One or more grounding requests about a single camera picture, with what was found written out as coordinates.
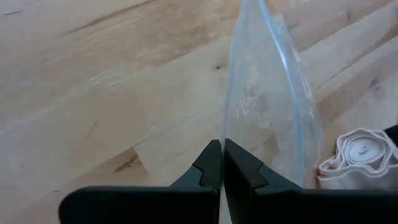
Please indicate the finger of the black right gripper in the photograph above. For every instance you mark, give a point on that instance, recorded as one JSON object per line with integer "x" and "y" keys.
{"x": 392, "y": 135}

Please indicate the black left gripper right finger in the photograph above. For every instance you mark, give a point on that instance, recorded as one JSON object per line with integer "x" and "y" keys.
{"x": 295, "y": 207}

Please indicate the clear plastic bag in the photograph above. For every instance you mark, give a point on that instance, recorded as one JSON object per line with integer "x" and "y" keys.
{"x": 267, "y": 93}

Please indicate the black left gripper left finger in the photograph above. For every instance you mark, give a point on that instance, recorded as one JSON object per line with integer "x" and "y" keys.
{"x": 155, "y": 202}

